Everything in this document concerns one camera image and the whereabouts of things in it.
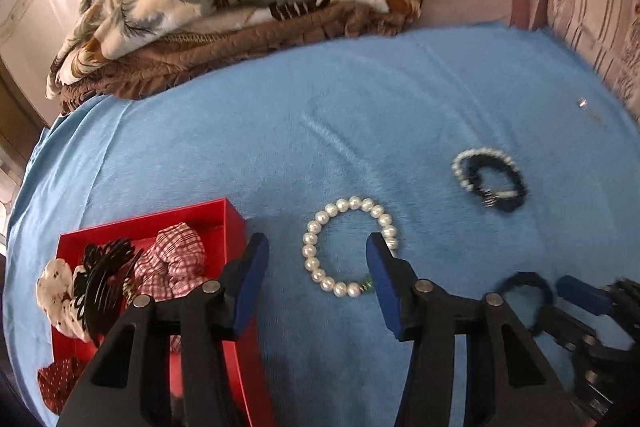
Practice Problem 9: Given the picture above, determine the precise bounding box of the large black claw clip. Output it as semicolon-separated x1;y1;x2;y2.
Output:
74;257;138;349

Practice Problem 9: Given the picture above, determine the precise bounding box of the red polka dot scrunchie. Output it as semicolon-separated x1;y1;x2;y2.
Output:
36;354;90;414

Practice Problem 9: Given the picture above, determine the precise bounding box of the brown quilted blanket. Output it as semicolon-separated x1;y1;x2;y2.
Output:
59;0;426;115

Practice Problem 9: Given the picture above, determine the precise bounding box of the red plaid scrunchie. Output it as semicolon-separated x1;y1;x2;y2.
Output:
131;222;209;302

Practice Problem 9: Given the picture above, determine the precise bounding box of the small silver hairpin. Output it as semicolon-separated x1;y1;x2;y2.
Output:
576;96;610;128

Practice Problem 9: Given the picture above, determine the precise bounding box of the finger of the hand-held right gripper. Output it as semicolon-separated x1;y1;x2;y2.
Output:
556;275;614;315
536;306;597;351

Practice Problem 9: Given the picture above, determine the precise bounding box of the black hair tie with pearls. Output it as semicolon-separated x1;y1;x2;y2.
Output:
451;148;530;214

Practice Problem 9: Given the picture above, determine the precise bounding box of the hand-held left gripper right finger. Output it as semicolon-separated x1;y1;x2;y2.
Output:
364;231;582;427

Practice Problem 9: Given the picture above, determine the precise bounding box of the ornate black hair clip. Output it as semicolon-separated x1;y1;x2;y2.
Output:
81;237;147;275

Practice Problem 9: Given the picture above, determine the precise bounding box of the leopard hair tie gold ball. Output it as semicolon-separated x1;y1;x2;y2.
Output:
121;276;141;305

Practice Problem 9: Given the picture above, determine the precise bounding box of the white cherry print scrunchie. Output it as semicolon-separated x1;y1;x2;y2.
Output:
35;257;98;342

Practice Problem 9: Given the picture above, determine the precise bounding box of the plain black hair tie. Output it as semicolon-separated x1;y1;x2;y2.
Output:
499;271;556;339

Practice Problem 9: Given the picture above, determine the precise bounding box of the white pearl bracelet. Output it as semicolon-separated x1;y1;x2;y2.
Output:
301;196;398;299

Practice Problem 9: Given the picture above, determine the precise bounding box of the red box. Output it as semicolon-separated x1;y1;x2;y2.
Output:
51;198;277;427

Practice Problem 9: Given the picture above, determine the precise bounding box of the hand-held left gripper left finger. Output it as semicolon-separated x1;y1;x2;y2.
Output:
57;232;272;427

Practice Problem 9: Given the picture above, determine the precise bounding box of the blue towel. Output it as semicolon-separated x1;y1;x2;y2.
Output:
2;23;640;427

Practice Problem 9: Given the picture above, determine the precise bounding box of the striped pink pillow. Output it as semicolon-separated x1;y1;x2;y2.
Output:
545;0;640;118

